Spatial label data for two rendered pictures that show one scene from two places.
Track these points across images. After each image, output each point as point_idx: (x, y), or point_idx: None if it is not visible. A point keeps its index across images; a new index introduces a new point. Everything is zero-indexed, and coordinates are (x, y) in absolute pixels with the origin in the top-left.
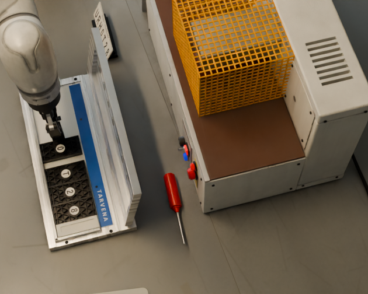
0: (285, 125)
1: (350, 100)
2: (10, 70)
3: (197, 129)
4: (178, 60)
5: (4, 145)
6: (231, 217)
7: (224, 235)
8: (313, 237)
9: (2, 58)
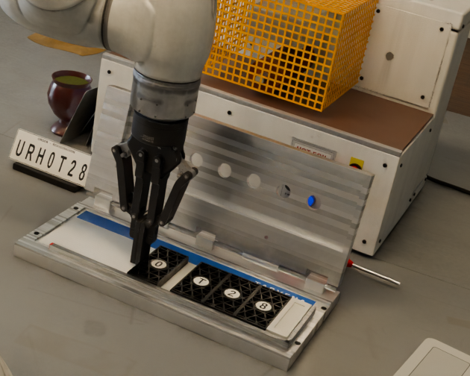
0: (387, 102)
1: (462, 4)
2: (187, 18)
3: (329, 125)
4: (229, 91)
5: (68, 309)
6: (395, 251)
7: (412, 265)
8: None
9: (173, 1)
